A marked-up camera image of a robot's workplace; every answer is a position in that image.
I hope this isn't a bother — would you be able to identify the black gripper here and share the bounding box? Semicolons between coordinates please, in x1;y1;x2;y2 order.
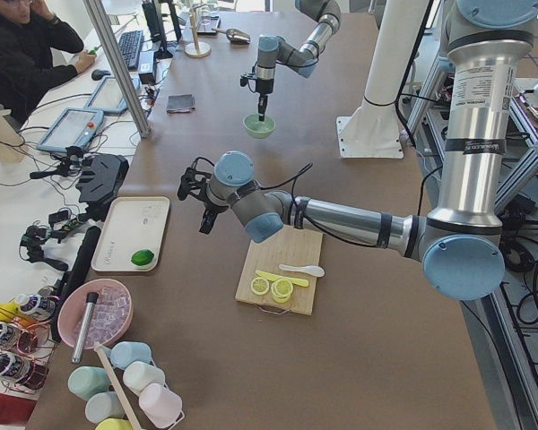
177;156;227;235
239;66;274;122

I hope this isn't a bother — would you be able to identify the light green bowl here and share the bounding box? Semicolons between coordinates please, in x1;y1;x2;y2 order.
243;114;275;139

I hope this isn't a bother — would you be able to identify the white ceramic spoon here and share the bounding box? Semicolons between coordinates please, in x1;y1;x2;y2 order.
279;264;325;278

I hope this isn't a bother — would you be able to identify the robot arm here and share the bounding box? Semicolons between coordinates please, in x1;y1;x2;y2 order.
178;1;538;301
240;0;342;125

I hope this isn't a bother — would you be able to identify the pink bowl with ice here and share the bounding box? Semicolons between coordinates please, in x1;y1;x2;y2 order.
57;279;134;349

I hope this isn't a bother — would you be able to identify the metal scoop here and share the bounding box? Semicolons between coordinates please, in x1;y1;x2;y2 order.
214;28;251;45

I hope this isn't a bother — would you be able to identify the cream rabbit tray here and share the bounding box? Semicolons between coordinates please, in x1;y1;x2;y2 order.
91;196;169;272

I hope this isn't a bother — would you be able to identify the wooden mug tree stand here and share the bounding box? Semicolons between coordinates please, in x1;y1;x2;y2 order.
180;1;218;58

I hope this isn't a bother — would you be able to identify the green lime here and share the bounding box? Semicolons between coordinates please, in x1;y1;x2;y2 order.
130;249;155;267

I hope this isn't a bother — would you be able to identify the grey folded cloth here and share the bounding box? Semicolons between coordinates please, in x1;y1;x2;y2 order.
166;94;195;114

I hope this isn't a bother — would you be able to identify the yellow plastic knife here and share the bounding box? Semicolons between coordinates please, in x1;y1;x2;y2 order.
255;270;309;288

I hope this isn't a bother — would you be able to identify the bamboo cutting board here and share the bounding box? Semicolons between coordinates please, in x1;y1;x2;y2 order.
235;226;323;315

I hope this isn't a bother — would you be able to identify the lemon slice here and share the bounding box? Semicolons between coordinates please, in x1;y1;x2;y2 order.
272;295;291;304
271;279;294;296
250;277;270;296

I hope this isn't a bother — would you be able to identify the black keyboard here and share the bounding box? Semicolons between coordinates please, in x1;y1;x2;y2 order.
117;30;144;71

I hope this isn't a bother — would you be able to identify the steel muddler black tip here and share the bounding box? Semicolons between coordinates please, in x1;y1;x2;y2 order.
71;292;99;364

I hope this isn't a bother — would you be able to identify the teach pendant tablet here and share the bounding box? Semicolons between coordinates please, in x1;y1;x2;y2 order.
84;75;127;116
36;108;104;153

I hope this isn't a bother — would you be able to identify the computer mouse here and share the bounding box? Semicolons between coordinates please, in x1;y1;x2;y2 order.
91;69;111;81

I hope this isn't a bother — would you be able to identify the light blue cup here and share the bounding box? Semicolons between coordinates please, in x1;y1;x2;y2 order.
110;341;152;370

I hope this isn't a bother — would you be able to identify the cream white cup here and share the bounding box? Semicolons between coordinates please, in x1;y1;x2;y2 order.
123;361;166;395

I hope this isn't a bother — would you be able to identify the syrup bottle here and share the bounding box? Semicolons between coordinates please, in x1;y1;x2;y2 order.
0;353;48;390
13;294;56;322
0;322;38;354

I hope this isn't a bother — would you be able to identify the pink cup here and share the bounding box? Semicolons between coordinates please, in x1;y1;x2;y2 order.
138;383;183;429

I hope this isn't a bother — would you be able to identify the mint green cup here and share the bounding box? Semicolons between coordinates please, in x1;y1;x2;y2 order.
67;366;110;401

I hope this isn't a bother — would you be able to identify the pale blue cup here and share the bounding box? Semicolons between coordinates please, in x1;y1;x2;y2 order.
85;391;125;424

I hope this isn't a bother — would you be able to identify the yellow cup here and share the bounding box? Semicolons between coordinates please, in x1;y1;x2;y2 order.
95;417;133;430

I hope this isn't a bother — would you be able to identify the seated person in black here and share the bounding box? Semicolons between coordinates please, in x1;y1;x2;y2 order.
0;1;96;125

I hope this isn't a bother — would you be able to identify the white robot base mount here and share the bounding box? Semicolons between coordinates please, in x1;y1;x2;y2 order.
337;0;431;159

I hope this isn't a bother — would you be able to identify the wooden rack handle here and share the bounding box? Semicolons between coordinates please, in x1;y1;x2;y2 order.
94;343;142;430

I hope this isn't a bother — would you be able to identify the aluminium frame post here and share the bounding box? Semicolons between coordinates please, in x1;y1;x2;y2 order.
83;0;151;138

